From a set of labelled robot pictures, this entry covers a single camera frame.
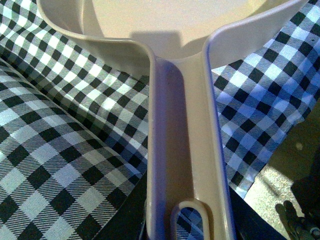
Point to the black white checkered bedsheet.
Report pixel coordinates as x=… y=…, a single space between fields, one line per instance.
x=74 y=130

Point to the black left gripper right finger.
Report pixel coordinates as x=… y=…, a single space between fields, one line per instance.
x=248 y=224

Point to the beige plastic dustpan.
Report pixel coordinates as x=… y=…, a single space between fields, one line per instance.
x=177 y=43

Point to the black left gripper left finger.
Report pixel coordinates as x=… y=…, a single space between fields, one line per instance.
x=129 y=223

